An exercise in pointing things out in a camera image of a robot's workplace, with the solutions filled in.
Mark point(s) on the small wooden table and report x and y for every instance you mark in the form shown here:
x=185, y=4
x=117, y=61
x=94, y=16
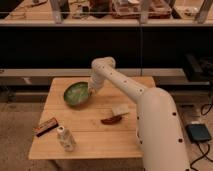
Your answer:
x=94, y=140

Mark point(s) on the black power box on floor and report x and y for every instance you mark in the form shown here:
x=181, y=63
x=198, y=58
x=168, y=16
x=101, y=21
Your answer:
x=198, y=133

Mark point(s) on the dark snack bar package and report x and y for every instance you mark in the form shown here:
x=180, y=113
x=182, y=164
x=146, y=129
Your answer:
x=46, y=127

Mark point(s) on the clear plastic storage bin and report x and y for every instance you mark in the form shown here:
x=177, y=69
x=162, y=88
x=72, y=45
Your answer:
x=158, y=9

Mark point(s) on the green ceramic bowl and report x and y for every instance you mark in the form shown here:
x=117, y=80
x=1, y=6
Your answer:
x=76, y=94

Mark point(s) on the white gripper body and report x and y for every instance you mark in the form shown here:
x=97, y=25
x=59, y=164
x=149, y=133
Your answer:
x=92, y=87

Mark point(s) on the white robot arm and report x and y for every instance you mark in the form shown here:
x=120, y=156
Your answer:
x=159, y=129

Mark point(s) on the long wooden workbench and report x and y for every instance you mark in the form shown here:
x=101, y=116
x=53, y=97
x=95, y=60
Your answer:
x=98, y=13

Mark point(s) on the brown brush with pale block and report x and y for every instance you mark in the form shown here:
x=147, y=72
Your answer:
x=117, y=112

